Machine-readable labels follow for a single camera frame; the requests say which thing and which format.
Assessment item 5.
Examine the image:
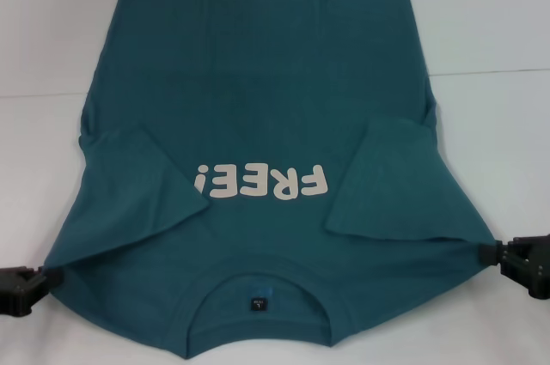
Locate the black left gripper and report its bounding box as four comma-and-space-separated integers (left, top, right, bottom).
0, 265, 62, 319

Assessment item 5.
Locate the teal t-shirt with FREE print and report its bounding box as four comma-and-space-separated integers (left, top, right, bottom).
42, 0, 498, 343

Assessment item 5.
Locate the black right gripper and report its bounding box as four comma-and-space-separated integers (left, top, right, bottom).
479, 232, 550, 301

